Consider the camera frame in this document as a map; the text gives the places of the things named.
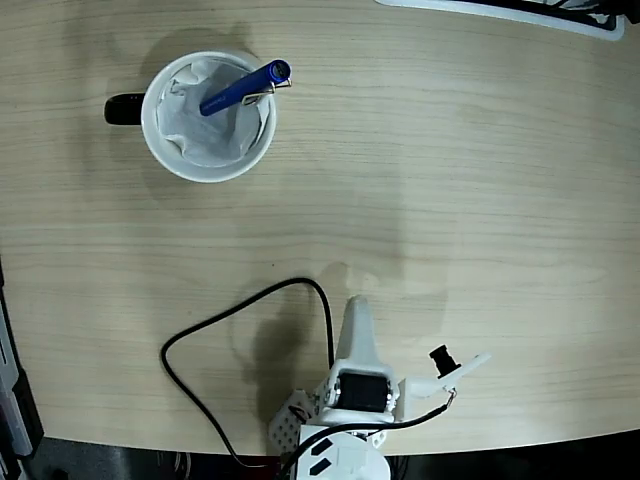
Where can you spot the wrist camera on white mount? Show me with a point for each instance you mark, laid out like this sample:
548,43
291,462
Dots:
425,387

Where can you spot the crumpled white tissue paper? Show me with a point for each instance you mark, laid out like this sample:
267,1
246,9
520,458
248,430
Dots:
200,145

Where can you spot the white perforated plastic block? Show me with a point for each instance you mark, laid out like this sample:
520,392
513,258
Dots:
285,430

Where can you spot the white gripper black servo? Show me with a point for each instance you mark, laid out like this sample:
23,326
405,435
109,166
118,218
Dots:
363,391

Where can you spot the blue metal pen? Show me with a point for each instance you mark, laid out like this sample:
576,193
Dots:
235,92

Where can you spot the white flat device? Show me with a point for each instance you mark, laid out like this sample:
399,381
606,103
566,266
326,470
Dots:
500,12

